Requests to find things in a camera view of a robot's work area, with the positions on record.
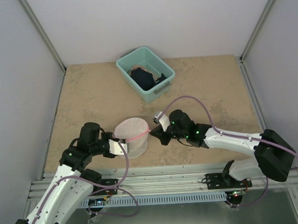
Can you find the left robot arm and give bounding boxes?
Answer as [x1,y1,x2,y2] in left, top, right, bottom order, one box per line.
[15,122,128,224]

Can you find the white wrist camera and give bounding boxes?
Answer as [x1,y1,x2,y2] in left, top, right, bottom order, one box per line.
[153,111,171,132]
[108,139,129,156]

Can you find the purple cable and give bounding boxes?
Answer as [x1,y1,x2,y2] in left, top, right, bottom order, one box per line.
[158,90,298,212]
[19,139,140,224]

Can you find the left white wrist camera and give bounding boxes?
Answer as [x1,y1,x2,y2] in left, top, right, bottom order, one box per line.
[108,139,129,156]

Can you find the right frame post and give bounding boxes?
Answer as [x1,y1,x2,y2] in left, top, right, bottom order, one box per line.
[239,0,277,64]

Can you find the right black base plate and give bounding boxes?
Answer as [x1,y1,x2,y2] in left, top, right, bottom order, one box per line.
[201,173,252,189]

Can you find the left frame post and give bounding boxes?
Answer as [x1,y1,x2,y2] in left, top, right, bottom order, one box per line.
[17,0,67,74]

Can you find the right circuit board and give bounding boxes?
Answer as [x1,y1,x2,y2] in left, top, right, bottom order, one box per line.
[230,190,245,197]

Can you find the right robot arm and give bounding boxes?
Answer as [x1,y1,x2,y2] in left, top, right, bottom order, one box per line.
[150,109,295,189]

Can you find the white mesh laundry bag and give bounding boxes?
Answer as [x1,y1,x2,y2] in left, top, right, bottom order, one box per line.
[114,117,150,159]

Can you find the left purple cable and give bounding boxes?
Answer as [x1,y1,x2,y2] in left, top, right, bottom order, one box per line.
[19,139,140,224]

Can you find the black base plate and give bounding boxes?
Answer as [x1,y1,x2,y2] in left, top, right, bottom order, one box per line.
[201,173,252,189]
[90,178,118,196]

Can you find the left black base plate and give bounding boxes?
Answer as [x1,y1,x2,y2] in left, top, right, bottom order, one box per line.
[90,178,118,196]

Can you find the dark clothes in bin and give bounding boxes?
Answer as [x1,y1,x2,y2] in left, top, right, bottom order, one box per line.
[130,68,167,91]

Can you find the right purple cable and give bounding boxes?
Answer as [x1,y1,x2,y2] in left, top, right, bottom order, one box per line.
[158,90,298,212]

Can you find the frame post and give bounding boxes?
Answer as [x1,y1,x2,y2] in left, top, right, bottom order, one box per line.
[17,0,67,74]
[239,0,277,64]

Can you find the beige garment in bin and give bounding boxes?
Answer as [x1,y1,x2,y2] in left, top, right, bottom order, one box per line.
[130,65,159,81]

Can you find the teal plastic bin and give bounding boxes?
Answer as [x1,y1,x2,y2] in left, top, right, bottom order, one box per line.
[116,46,176,103]

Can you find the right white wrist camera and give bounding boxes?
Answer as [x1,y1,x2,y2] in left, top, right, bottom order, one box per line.
[153,111,171,132]

